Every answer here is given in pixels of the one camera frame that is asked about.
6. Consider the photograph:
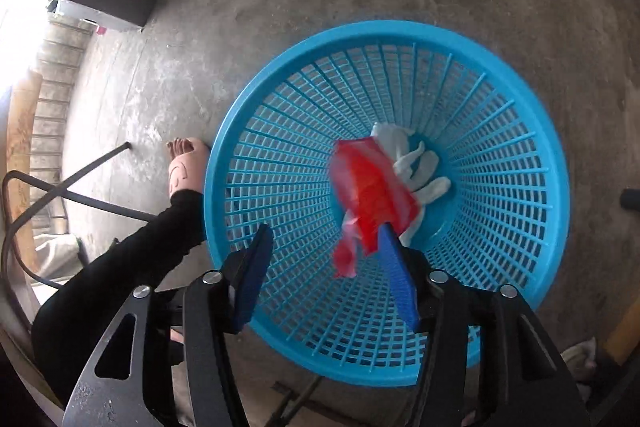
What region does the red plastic wrapper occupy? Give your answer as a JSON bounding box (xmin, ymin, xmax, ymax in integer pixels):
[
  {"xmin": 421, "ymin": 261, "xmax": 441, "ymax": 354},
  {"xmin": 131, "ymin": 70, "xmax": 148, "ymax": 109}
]
[{"xmin": 327, "ymin": 138, "xmax": 421, "ymax": 279}]

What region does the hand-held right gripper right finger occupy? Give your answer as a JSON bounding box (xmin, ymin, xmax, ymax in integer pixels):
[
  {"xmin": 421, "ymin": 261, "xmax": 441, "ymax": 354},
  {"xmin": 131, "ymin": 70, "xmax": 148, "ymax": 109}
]
[{"xmin": 377, "ymin": 223, "xmax": 591, "ymax": 427}]

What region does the person's leg in black trousers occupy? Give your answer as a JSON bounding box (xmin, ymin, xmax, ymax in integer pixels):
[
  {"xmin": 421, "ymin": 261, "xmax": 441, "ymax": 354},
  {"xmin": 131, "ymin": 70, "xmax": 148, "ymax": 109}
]
[{"xmin": 31, "ymin": 137, "xmax": 211, "ymax": 427}]

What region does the white rag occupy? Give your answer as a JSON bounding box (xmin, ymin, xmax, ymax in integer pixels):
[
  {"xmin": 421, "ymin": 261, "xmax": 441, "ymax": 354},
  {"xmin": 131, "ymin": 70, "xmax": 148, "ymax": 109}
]
[{"xmin": 561, "ymin": 336, "xmax": 599, "ymax": 382}]

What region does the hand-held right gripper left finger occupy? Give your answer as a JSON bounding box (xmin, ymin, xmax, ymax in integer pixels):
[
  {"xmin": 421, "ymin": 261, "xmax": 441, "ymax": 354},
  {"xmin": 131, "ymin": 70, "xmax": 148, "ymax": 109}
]
[{"xmin": 61, "ymin": 223, "xmax": 275, "ymax": 427}]

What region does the black metal tube frame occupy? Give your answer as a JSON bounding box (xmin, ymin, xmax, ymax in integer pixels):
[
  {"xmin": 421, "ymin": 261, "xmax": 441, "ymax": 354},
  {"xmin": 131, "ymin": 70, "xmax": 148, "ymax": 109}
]
[{"xmin": 0, "ymin": 142, "xmax": 151, "ymax": 290}]

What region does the white cloth glove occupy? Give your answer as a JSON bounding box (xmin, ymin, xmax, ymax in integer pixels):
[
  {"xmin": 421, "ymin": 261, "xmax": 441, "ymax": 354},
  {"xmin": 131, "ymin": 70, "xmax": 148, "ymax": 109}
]
[{"xmin": 372, "ymin": 122, "xmax": 452, "ymax": 248}]

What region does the blue plastic basket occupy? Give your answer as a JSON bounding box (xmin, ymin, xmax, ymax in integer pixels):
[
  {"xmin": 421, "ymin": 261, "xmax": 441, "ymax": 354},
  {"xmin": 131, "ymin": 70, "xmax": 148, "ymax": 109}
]
[{"xmin": 204, "ymin": 19, "xmax": 571, "ymax": 388}]

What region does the pink slipper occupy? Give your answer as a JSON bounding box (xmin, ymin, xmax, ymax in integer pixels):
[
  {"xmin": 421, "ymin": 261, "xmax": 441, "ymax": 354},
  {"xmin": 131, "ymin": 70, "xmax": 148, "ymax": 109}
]
[{"xmin": 167, "ymin": 141, "xmax": 212, "ymax": 198}]

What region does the metal window railing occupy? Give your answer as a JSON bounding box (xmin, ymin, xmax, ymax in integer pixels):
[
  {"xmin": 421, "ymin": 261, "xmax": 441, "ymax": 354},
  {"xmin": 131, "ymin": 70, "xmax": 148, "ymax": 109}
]
[{"xmin": 27, "ymin": 14, "xmax": 95, "ymax": 190}]

